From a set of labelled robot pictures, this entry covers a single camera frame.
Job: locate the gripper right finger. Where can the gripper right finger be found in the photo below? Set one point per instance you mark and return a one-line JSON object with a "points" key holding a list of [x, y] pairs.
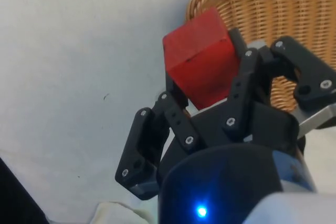
{"points": [[240, 95]]}

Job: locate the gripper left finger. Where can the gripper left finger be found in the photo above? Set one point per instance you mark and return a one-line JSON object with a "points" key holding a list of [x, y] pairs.
{"points": [[136, 140]]}

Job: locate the red cube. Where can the red cube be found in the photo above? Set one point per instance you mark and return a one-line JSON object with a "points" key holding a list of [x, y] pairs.
{"points": [[199, 58]]}

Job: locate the wicker basket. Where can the wicker basket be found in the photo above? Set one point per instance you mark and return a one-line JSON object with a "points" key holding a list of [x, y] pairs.
{"points": [[275, 6]]}

